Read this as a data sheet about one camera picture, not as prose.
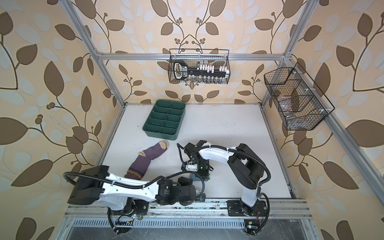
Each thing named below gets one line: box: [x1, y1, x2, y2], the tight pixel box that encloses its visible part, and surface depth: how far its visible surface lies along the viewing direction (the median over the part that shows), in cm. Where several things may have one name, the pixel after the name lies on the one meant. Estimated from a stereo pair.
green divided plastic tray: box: [142, 99, 186, 141], surface depth 107 cm
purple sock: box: [124, 140, 169, 180], surface depth 93 cm
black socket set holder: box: [173, 59, 230, 80], surface depth 84 cm
